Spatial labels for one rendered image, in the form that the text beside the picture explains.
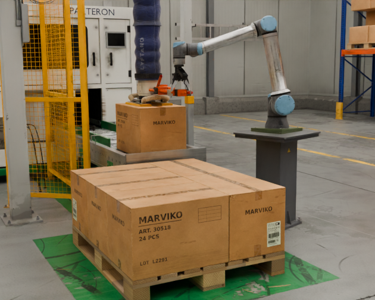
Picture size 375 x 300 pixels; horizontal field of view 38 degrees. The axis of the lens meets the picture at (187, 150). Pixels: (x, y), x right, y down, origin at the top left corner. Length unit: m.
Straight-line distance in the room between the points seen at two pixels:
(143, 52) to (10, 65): 1.07
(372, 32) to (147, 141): 8.86
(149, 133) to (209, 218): 1.39
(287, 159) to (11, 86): 2.28
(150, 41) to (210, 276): 2.10
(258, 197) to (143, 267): 0.79
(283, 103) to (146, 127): 1.08
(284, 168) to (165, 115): 1.03
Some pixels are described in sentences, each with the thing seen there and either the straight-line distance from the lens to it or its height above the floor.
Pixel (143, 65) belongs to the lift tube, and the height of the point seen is 1.28.
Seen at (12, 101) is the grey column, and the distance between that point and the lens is 4.58.
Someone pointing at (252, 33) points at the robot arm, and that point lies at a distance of 4.22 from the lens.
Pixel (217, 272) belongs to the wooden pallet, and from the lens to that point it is 3.18.
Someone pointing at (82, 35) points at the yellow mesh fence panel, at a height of 1.54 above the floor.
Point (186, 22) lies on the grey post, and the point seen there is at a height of 1.84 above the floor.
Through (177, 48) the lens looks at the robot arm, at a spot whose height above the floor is 1.40.
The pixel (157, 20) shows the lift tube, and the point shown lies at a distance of 4.50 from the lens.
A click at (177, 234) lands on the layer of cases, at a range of 2.98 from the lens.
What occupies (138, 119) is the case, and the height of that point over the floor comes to 0.86.
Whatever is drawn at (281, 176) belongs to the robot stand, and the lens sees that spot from 4.23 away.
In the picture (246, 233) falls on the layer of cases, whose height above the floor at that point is 0.30.
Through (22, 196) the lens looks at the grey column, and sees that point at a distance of 4.70.
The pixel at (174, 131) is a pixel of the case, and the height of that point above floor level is 0.75.
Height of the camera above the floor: 1.27
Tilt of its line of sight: 9 degrees down
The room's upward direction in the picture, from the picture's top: 1 degrees counter-clockwise
